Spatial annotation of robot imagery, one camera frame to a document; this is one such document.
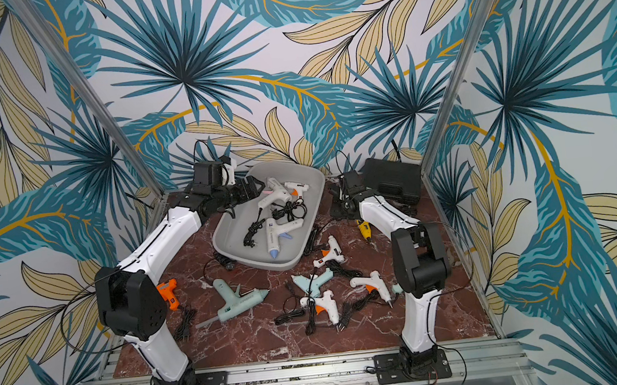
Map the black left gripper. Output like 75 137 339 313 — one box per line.
211 171 269 210

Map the large white pink glue gun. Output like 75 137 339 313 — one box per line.
258 177 294 211

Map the yellow glue gun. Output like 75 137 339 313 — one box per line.
357 220 372 243

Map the white blue-tip glue gun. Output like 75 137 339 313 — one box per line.
265 217 304 260

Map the small white orange glue gun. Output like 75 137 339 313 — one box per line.
284 181 310 198

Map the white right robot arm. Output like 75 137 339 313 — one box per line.
331 171 452 360

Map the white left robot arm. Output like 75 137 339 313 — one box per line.
94 157 265 382

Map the grey plastic storage box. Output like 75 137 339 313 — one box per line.
212 161 325 271

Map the white glue gun long nozzle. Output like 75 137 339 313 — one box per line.
350 270 393 306

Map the small mint glue gun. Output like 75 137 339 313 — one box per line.
292 269 334 298

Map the mint glue gun right side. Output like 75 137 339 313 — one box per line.
392 284 403 295

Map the large mint green glue gun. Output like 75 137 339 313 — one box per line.
196 279 270 329

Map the white glue gun orange trigger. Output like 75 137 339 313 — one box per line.
300 290 340 326

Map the black tool case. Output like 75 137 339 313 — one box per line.
362 158 422 206

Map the white glue gun red switch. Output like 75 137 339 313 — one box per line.
313 235 346 268

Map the black cable bundle by box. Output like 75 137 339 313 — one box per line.
200 253 240 284

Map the left aluminium frame post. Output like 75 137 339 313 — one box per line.
9 0 166 198

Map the aluminium frame post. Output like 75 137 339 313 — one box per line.
9 0 166 198
421 0 494 177

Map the right aluminium frame post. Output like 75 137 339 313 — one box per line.
421 0 494 177

